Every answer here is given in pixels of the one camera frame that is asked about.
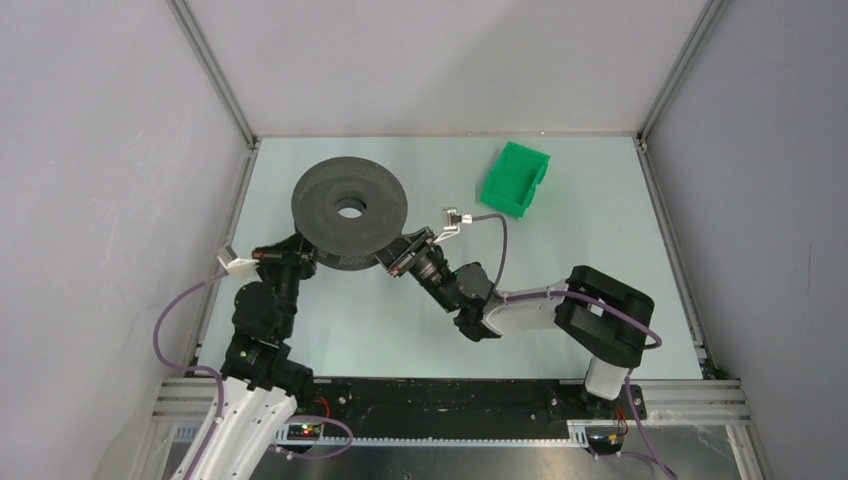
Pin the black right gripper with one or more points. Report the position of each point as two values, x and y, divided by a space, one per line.
403 247

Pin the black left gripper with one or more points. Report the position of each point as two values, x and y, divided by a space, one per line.
293 252

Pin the black cable spool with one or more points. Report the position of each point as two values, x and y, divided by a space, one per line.
349 208

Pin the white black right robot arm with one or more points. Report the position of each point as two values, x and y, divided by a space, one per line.
608 318

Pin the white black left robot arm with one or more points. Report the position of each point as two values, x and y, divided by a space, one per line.
258 387

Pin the green plastic bin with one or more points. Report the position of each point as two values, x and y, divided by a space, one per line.
511 183

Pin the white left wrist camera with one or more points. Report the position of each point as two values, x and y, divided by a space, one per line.
235 266

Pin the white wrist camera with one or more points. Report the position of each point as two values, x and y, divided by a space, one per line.
453 222
235 266

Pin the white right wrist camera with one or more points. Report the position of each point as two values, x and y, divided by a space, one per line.
453 222

